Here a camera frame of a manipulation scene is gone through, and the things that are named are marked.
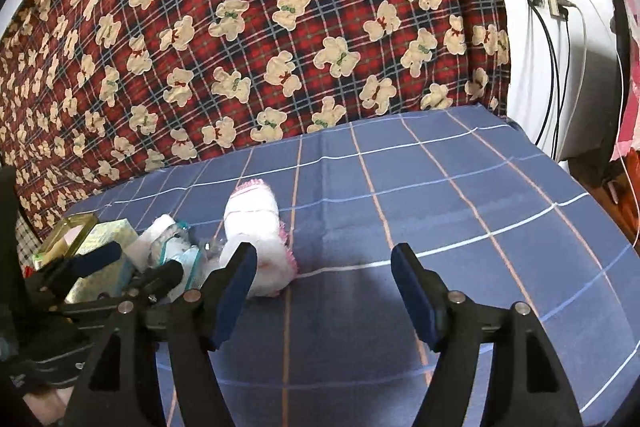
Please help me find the yellow green tissue packet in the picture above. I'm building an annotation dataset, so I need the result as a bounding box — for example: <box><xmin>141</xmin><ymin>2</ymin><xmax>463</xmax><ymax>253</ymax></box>
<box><xmin>65</xmin><ymin>219</ymin><xmax>138</xmax><ymax>303</ymax></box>

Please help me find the white towel with pink trim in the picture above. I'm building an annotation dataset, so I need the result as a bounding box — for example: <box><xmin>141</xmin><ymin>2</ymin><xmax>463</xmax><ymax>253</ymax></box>
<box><xmin>220</xmin><ymin>179</ymin><xmax>298</xmax><ymax>299</ymax></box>

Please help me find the gold rectangular tin box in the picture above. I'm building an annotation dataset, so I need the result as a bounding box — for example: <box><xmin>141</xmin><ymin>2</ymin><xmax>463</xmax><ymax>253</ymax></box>
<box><xmin>32</xmin><ymin>213</ymin><xmax>101</xmax><ymax>273</ymax></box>

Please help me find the black chair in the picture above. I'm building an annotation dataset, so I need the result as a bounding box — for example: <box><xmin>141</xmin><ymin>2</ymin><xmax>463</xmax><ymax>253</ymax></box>
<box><xmin>595</xmin><ymin>0</ymin><xmax>640</xmax><ymax>188</ymax></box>

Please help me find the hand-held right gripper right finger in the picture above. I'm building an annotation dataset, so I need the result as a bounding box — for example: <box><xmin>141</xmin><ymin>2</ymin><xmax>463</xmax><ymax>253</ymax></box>
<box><xmin>390</xmin><ymin>243</ymin><xmax>586</xmax><ymax>427</ymax></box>

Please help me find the black cable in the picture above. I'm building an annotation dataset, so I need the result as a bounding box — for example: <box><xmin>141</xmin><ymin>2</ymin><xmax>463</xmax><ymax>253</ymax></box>
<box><xmin>530</xmin><ymin>4</ymin><xmax>562</xmax><ymax>158</ymax></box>

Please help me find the clear plastic bag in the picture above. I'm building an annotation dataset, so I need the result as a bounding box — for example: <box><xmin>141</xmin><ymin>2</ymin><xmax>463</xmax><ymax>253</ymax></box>
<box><xmin>155</xmin><ymin>222</ymin><xmax>226</xmax><ymax>298</ymax></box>

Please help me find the blue plaid bed sheet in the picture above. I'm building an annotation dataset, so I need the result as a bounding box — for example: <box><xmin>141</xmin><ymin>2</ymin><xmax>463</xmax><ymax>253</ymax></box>
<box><xmin>60</xmin><ymin>104</ymin><xmax>640</xmax><ymax>427</ymax></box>

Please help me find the red plaid bear blanket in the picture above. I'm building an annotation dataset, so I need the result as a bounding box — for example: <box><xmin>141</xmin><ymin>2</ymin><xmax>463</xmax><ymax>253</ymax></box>
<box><xmin>0</xmin><ymin>0</ymin><xmax>511</xmax><ymax>238</ymax></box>

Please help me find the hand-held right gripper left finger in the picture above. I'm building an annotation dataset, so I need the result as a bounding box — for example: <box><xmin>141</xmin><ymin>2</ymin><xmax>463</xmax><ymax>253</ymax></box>
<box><xmin>65</xmin><ymin>242</ymin><xmax>258</xmax><ymax>427</ymax></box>

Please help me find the white rolled cloth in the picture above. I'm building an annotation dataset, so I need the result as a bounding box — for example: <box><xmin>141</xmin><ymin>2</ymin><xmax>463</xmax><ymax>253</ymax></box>
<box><xmin>135</xmin><ymin>214</ymin><xmax>183</xmax><ymax>265</ymax></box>

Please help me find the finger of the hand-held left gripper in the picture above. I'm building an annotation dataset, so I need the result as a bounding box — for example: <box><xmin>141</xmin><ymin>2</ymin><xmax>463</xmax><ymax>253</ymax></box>
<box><xmin>27</xmin><ymin>241</ymin><xmax>123</xmax><ymax>294</ymax></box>
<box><xmin>116</xmin><ymin>259</ymin><xmax>186</xmax><ymax>308</ymax></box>

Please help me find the pink cloth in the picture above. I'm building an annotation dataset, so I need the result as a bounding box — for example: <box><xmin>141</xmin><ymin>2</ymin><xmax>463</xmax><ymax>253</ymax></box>
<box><xmin>607</xmin><ymin>52</ymin><xmax>640</xmax><ymax>162</ymax></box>

